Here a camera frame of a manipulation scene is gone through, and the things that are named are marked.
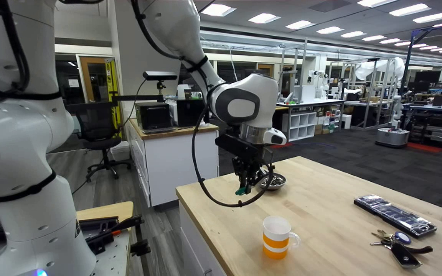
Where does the black remote control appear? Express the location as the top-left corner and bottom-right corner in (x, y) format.
(355, 194), (438, 237)

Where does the key bunch with black fob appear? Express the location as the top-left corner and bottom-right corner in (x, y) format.
(373, 230), (433, 268)

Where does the metal bowl with small parts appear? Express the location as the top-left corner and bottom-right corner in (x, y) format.
(260, 173), (286, 191)

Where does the black office chair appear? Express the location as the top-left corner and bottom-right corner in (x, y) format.
(68, 101), (131, 179)

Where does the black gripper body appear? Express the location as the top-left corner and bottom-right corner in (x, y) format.
(215, 133), (266, 176)

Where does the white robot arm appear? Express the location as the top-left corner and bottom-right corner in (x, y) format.
(0, 0), (286, 276)

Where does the white cabinet with wood top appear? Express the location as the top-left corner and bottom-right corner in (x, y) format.
(126, 119), (220, 207)

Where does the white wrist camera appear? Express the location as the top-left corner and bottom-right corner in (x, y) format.
(263, 127), (288, 145)

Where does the green capped white marker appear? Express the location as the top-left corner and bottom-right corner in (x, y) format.
(235, 185), (248, 196)

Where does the black clamp tool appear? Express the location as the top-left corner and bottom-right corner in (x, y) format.
(79, 216), (145, 254)

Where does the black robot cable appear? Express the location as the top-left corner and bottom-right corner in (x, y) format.
(189, 101), (277, 208)

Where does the orange striped white cup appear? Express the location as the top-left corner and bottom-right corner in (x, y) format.
(263, 216), (301, 259)

